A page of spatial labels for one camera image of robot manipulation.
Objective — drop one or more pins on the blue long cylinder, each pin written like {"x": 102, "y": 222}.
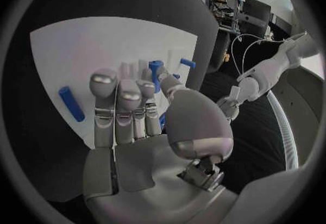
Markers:
{"x": 71, "y": 103}

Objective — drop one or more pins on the metal frame equipment rack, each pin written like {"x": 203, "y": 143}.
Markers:
{"x": 229, "y": 7}

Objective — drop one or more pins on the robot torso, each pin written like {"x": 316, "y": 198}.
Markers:
{"x": 303, "y": 101}

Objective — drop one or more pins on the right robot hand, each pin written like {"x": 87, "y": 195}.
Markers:
{"x": 142, "y": 171}

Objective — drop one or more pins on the white task board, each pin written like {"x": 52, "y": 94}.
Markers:
{"x": 89, "y": 48}

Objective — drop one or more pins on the small blue plug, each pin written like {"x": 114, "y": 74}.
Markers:
{"x": 176, "y": 76}

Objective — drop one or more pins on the blue block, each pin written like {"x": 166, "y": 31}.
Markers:
{"x": 188, "y": 63}

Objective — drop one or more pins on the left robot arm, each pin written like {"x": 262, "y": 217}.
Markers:
{"x": 270, "y": 71}

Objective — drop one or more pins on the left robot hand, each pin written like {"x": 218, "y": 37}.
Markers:
{"x": 229, "y": 106}

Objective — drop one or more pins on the blue tall peg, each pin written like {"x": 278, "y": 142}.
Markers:
{"x": 154, "y": 71}

